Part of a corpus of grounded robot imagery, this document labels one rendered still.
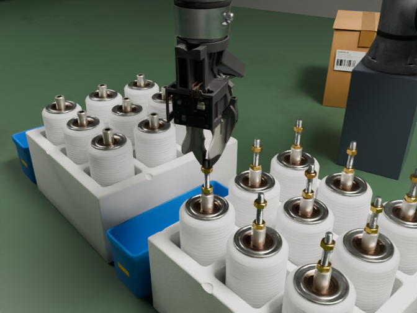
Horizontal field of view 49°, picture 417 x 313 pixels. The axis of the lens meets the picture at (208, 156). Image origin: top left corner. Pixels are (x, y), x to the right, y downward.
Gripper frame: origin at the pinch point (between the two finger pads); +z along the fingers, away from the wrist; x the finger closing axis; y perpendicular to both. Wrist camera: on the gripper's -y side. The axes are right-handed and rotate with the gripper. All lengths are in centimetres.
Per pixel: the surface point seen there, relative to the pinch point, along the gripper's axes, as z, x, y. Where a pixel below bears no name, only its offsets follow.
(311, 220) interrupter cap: 9.4, 17.2, -1.9
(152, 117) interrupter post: 7.0, -22.6, -22.6
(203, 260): 17.4, 1.2, 5.2
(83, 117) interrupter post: 7.5, -37.9, -18.1
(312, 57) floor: 35, -10, -167
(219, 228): 10.7, 3.5, 3.9
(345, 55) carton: 14, 10, -109
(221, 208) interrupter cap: 9.3, 2.5, 0.5
